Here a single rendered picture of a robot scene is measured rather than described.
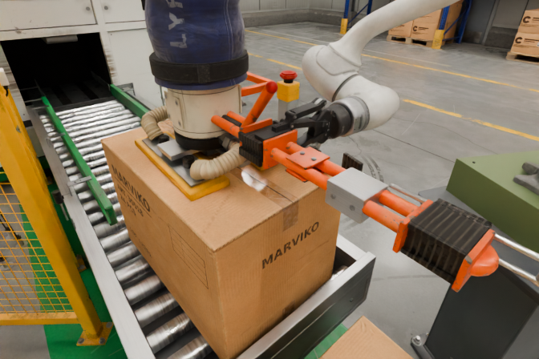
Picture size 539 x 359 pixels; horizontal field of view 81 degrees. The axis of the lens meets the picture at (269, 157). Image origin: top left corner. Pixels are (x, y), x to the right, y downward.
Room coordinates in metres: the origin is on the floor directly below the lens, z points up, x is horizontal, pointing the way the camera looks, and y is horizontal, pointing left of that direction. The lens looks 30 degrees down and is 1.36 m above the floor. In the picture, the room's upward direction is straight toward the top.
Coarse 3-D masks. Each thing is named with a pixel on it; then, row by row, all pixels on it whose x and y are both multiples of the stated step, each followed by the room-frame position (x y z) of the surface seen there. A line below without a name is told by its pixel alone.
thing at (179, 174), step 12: (168, 132) 0.84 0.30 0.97; (144, 144) 0.76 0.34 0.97; (156, 144) 0.75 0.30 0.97; (156, 156) 0.69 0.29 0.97; (192, 156) 0.64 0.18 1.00; (168, 168) 0.64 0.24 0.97; (180, 168) 0.63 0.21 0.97; (180, 180) 0.59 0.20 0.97; (192, 180) 0.58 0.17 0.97; (204, 180) 0.58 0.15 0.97; (216, 180) 0.59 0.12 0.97; (228, 180) 0.59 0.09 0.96; (192, 192) 0.54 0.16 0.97; (204, 192) 0.55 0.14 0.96
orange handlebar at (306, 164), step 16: (256, 80) 1.00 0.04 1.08; (272, 80) 0.96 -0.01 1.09; (224, 128) 0.63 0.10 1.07; (288, 144) 0.54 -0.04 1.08; (288, 160) 0.48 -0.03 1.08; (304, 160) 0.46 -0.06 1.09; (320, 160) 0.46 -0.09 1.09; (304, 176) 0.44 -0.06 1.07; (320, 176) 0.42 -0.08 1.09; (384, 192) 0.38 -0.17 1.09; (368, 208) 0.35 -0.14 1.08; (384, 208) 0.34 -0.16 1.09; (400, 208) 0.35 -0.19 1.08; (384, 224) 0.32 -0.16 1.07; (480, 256) 0.26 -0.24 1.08; (496, 256) 0.26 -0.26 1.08; (480, 272) 0.24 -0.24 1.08
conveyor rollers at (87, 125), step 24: (48, 120) 1.93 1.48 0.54; (72, 120) 1.94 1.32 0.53; (96, 120) 1.95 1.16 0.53; (120, 120) 1.91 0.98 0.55; (96, 144) 1.57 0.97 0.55; (72, 168) 1.31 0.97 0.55; (96, 168) 1.31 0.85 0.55; (96, 216) 0.96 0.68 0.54; (120, 216) 0.95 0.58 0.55; (120, 240) 0.84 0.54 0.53; (144, 264) 0.72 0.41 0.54; (144, 288) 0.63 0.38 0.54; (144, 312) 0.55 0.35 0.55; (168, 336) 0.48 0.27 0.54
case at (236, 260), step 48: (144, 192) 0.62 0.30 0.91; (240, 192) 0.56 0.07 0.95; (288, 192) 0.56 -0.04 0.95; (144, 240) 0.70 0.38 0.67; (192, 240) 0.45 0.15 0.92; (240, 240) 0.43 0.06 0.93; (288, 240) 0.52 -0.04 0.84; (336, 240) 0.66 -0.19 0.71; (192, 288) 0.48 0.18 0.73; (240, 288) 0.43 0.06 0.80; (288, 288) 0.53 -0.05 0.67; (240, 336) 0.42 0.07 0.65
